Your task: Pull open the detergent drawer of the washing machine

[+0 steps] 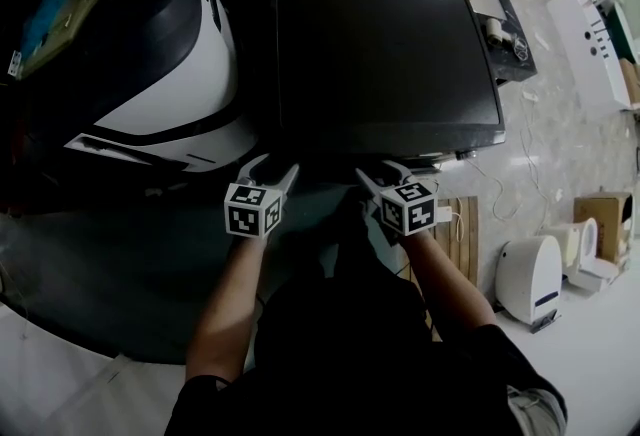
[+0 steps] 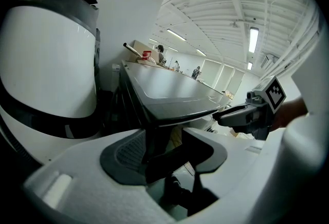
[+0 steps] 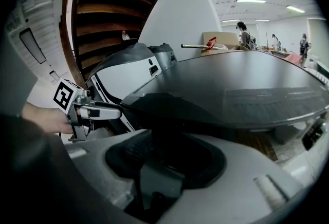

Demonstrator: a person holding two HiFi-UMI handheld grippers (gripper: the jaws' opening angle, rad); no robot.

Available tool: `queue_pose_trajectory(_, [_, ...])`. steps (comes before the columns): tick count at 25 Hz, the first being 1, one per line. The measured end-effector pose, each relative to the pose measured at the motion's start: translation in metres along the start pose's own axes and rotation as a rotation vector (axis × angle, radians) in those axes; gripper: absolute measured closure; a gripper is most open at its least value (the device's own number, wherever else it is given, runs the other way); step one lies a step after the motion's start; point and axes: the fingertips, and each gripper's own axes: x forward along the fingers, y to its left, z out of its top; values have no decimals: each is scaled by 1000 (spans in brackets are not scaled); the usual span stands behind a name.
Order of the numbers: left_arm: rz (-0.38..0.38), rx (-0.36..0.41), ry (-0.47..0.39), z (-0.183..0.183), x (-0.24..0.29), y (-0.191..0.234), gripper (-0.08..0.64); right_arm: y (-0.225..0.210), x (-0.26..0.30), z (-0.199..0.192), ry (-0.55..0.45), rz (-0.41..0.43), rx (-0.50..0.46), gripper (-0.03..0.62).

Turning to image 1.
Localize person's black shirt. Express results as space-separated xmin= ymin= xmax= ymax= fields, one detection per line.
xmin=163 ymin=196 xmax=569 ymax=436

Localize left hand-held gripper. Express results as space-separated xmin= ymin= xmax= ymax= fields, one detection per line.
xmin=223 ymin=153 xmax=301 ymax=240

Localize person's left forearm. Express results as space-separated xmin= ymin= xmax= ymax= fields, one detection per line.
xmin=184 ymin=232 xmax=267 ymax=383

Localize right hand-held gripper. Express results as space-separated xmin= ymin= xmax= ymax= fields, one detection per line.
xmin=354 ymin=159 xmax=439 ymax=238

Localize olive green frame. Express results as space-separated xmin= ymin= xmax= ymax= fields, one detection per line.
xmin=17 ymin=0 xmax=151 ymax=81

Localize black glossy table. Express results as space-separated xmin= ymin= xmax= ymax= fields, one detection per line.
xmin=448 ymin=0 xmax=539 ymax=87

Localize white rounded appliance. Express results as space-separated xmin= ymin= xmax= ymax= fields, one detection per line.
xmin=494 ymin=234 xmax=564 ymax=334

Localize white cabinet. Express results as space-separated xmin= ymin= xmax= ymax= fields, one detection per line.
xmin=546 ymin=0 xmax=632 ymax=113

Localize large white and black machine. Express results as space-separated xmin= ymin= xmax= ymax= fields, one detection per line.
xmin=19 ymin=0 xmax=258 ymax=175

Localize wooden slat board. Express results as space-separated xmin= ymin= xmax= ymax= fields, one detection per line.
xmin=399 ymin=195 xmax=480 ymax=291

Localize beige tape roll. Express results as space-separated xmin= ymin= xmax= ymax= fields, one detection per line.
xmin=483 ymin=17 xmax=507 ymax=47

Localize person's grey trousers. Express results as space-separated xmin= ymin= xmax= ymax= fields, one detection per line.
xmin=505 ymin=384 xmax=566 ymax=436

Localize white cable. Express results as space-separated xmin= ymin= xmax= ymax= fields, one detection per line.
xmin=463 ymin=113 xmax=554 ymax=221

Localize blue cloth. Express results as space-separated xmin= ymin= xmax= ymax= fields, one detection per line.
xmin=20 ymin=0 xmax=72 ymax=56

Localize small open cardboard box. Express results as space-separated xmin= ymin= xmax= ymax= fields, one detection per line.
xmin=573 ymin=191 xmax=634 ymax=266

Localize white toilet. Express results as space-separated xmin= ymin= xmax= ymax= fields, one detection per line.
xmin=543 ymin=217 xmax=622 ymax=294

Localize person's right forearm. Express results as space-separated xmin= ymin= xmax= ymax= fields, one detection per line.
xmin=399 ymin=226 xmax=497 ymax=331

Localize black washing machine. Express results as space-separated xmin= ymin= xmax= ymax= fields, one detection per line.
xmin=273 ymin=0 xmax=507 ymax=163

